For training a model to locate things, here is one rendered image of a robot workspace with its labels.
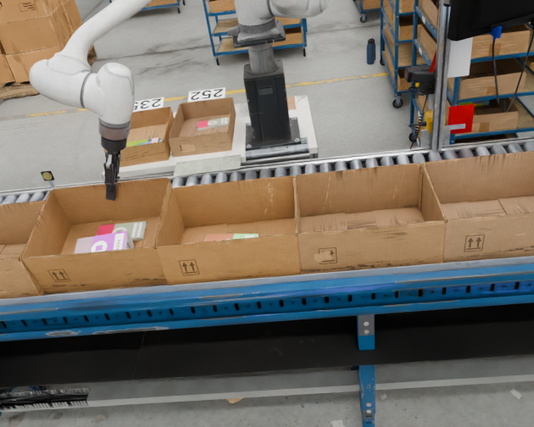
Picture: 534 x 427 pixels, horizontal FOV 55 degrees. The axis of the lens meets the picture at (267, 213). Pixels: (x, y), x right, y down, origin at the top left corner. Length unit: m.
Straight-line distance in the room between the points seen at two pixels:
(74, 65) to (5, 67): 4.67
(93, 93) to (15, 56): 4.57
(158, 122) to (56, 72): 1.30
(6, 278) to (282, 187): 0.86
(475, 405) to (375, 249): 1.06
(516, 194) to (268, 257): 0.83
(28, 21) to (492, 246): 5.14
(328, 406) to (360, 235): 1.05
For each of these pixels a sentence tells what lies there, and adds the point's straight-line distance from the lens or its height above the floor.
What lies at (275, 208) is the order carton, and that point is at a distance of 1.68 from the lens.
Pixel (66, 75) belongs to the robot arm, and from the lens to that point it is 1.56.
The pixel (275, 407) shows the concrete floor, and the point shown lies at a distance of 2.29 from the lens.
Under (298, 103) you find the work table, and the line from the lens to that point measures 2.78.
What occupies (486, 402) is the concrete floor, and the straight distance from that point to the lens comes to 2.34.
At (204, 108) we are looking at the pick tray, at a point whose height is 0.80.
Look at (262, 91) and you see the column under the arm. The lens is 2.32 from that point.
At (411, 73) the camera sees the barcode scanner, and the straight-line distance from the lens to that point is 2.17.
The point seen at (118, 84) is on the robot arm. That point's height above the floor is 1.42.
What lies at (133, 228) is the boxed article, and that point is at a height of 0.94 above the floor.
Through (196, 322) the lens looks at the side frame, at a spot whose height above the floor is 0.81.
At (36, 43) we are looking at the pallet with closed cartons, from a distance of 5.97.
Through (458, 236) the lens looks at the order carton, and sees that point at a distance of 1.46.
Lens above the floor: 1.92
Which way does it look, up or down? 36 degrees down
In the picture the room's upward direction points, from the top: 9 degrees counter-clockwise
